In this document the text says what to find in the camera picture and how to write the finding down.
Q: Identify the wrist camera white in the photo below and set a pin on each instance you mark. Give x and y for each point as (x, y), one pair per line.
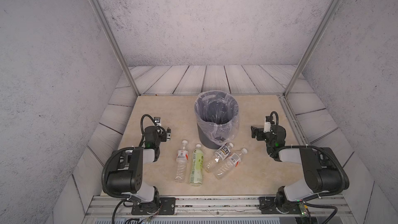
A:
(268, 122)
(157, 121)

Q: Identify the left aluminium frame post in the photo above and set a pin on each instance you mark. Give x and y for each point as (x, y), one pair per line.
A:
(113, 42)

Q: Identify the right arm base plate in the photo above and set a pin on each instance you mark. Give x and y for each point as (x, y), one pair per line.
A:
(271, 205)

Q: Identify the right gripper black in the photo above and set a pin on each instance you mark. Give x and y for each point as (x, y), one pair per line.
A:
(257, 133)

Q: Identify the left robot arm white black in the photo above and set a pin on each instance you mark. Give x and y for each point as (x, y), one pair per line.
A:
(122, 175)

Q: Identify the aluminium front rail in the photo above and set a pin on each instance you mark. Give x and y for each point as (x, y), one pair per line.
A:
(218, 210)

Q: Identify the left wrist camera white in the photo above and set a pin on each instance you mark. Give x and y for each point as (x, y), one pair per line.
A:
(157, 121)

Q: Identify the right aluminium frame post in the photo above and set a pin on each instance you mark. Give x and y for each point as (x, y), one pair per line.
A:
(327, 17)

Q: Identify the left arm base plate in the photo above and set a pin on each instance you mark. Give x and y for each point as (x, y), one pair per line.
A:
(160, 206)

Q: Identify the green tea bottle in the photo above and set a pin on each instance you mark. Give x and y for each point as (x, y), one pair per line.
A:
(196, 174)

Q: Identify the dark grey trash bin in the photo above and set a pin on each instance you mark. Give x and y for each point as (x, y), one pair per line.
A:
(213, 135)

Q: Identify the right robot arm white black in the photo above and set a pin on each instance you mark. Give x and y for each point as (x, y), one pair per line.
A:
(323, 173)

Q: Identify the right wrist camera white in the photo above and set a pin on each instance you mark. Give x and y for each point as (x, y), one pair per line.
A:
(268, 122)

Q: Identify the clear bottle white red label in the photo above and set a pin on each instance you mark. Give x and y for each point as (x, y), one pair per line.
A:
(230, 163)

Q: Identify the clear plastic bin liner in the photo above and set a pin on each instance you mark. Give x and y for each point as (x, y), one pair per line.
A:
(218, 107)

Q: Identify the aluminium frame post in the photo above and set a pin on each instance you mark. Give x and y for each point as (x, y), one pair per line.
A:
(113, 42)
(327, 17)

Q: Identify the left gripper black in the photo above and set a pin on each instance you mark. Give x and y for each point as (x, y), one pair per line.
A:
(164, 138)

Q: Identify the clear bottle black white label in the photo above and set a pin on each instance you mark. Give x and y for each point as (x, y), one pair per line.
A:
(218, 157)

